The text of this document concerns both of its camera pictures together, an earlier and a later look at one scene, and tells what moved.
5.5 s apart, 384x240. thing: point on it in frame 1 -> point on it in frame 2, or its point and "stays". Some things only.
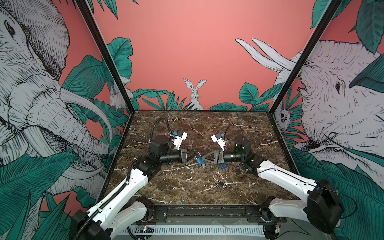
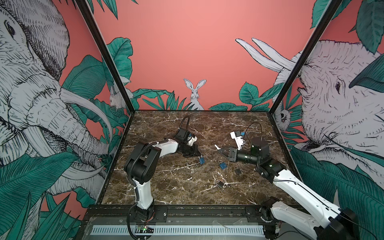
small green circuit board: x=143 y=229 stays
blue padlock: x=200 y=161 stays
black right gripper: x=219 y=158 -> x=233 y=156
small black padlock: x=219 y=183 stays
